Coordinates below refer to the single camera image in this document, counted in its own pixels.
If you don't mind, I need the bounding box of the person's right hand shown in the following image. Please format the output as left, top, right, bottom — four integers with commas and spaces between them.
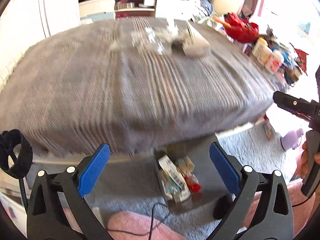
300, 141, 309, 179

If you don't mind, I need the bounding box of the black velcro strap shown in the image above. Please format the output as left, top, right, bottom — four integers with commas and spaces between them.
0, 128, 34, 213

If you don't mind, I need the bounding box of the white bottle yellow cap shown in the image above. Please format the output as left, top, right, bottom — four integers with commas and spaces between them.
252, 37, 268, 59

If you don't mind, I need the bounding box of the black cable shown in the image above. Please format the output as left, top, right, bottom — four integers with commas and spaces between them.
106, 202, 172, 240

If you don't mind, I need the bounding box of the white low tv cabinet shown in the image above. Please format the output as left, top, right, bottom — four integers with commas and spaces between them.
79, 0, 201, 22

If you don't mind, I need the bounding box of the plaid grey table blanket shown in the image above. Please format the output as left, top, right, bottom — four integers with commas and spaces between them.
1, 17, 276, 157

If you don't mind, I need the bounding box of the purple slipper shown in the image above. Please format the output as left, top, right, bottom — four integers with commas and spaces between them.
280, 128, 304, 151

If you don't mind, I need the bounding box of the red cylindrical tube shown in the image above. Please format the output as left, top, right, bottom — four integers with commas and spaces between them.
184, 173, 201, 193

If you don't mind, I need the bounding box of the white bottle red label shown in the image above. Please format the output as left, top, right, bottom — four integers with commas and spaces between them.
265, 49, 284, 74

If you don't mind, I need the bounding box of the clear plastic bag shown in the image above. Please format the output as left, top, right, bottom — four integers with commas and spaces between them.
109, 24, 180, 56

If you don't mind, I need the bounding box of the orange stick in basket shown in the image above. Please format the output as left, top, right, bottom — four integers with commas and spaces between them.
213, 16, 232, 29

